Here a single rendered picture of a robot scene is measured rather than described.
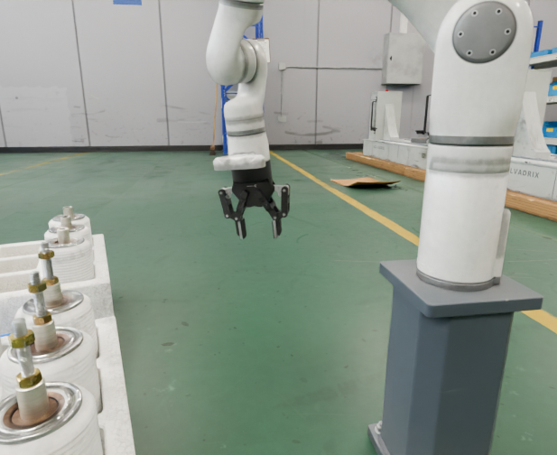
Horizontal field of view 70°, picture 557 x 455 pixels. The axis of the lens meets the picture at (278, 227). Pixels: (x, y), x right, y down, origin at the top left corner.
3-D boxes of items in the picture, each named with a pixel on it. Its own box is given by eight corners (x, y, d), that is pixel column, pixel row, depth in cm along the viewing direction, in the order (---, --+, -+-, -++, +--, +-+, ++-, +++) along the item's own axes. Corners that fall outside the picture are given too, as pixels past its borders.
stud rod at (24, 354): (24, 403, 34) (9, 323, 32) (28, 394, 35) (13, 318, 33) (37, 400, 35) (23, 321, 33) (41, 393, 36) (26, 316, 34)
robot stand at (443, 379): (448, 422, 68) (470, 255, 61) (507, 500, 54) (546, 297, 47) (366, 431, 66) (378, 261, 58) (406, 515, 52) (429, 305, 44)
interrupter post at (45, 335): (60, 348, 46) (57, 321, 45) (37, 356, 44) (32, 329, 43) (56, 339, 47) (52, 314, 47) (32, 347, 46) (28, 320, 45)
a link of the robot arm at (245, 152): (212, 171, 69) (206, 135, 66) (233, 157, 79) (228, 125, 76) (263, 169, 66) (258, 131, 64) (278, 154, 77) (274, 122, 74)
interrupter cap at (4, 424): (-33, 457, 31) (-35, 450, 31) (2, 394, 38) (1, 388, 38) (74, 436, 33) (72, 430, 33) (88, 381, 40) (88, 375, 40)
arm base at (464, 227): (464, 263, 58) (479, 142, 53) (509, 289, 49) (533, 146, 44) (403, 266, 56) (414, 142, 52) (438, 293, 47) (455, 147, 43)
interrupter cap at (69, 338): (91, 349, 45) (90, 344, 45) (13, 376, 41) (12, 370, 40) (74, 324, 51) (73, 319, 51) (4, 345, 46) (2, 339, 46)
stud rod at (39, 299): (51, 334, 45) (40, 272, 43) (41, 337, 45) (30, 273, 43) (49, 330, 46) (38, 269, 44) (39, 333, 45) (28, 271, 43)
